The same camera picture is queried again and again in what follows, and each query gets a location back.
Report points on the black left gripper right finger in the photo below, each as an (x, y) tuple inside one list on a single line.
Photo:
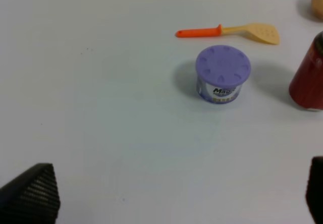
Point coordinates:
[(314, 190)]

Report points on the tan toy potato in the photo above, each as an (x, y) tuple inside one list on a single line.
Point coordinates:
[(316, 6)]

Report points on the orange handled toy spatula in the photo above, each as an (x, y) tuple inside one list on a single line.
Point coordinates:
[(260, 32)]

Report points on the purple lidded small tub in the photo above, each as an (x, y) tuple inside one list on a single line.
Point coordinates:
[(221, 71)]

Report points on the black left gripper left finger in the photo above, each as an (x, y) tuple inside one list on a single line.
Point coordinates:
[(31, 197)]

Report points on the red drink can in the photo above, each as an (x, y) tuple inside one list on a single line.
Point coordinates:
[(306, 86)]

